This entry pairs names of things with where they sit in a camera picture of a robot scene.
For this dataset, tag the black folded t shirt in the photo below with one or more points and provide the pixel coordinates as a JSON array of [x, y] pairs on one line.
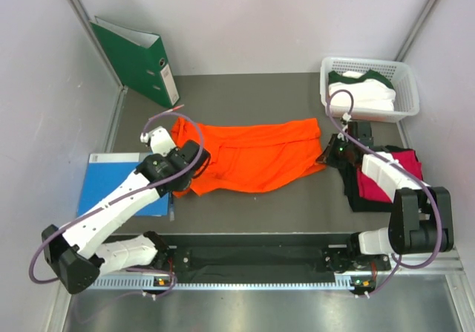
[[358, 204]]

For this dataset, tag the green lever arch binder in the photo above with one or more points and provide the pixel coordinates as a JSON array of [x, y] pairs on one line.
[[140, 61]]

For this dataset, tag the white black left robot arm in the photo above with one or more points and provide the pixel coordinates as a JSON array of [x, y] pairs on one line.
[[79, 253]]

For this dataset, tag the magenta folded t shirt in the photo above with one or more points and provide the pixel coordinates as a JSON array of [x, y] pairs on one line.
[[368, 188]]

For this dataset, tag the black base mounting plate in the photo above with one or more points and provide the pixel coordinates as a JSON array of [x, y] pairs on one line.
[[266, 265]]

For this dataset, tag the aluminium rail frame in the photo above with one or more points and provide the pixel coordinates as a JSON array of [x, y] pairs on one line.
[[418, 297]]

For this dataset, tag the white plastic basket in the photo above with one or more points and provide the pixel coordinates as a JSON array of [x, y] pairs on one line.
[[407, 98]]

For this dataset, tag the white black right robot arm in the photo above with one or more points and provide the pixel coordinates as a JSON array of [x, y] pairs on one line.
[[421, 215]]

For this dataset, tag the dark green t shirt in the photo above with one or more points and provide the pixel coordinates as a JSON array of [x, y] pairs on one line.
[[369, 80]]

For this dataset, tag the white folded t shirt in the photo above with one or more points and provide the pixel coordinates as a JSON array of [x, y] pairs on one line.
[[369, 100]]

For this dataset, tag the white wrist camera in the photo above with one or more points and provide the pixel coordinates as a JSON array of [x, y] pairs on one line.
[[158, 140], [346, 117]]

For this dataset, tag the orange t shirt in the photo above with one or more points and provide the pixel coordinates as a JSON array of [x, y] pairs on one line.
[[258, 159]]

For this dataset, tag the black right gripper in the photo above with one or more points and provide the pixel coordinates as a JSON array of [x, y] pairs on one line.
[[327, 157]]

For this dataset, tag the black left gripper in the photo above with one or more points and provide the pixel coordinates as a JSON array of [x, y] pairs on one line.
[[169, 154]]

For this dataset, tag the red white pen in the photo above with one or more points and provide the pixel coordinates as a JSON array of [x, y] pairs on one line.
[[176, 108]]

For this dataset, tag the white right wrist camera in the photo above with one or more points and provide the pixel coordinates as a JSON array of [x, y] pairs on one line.
[[346, 117]]

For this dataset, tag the blue clip file folder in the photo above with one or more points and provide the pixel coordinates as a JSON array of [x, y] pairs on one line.
[[105, 173]]

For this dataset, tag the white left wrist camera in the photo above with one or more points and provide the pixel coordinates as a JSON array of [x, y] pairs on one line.
[[158, 140]]

